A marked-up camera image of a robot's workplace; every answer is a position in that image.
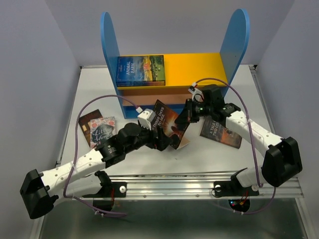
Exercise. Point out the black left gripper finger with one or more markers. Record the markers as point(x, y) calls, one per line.
point(163, 143)
point(160, 133)

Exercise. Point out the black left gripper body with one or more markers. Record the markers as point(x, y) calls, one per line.
point(145, 138)

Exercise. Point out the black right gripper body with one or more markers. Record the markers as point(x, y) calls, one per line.
point(201, 109)

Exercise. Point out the Three Days to See book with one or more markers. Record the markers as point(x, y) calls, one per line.
point(165, 118)

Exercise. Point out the Animal Farm book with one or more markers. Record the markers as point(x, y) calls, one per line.
point(140, 68)

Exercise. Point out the Jane Eyre book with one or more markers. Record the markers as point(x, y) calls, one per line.
point(140, 83)

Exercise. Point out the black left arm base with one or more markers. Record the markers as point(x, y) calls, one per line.
point(104, 198)

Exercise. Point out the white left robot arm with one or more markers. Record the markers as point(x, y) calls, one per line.
point(41, 190)

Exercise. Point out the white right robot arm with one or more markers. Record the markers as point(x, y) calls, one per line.
point(282, 159)

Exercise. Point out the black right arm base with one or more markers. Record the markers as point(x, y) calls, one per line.
point(239, 202)

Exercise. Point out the A Tale of Two Cities book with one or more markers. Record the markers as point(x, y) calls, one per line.
point(215, 131)

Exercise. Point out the Little Women floral book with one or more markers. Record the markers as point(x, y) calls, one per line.
point(101, 129)

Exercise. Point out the blue yellow wooden bookshelf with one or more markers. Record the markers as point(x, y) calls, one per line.
point(181, 69)

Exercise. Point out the dark red book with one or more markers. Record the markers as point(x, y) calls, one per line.
point(84, 123)

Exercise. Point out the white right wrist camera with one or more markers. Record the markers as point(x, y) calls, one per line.
point(196, 93)

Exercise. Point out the aluminium mounting rail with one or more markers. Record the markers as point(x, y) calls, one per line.
point(180, 187)

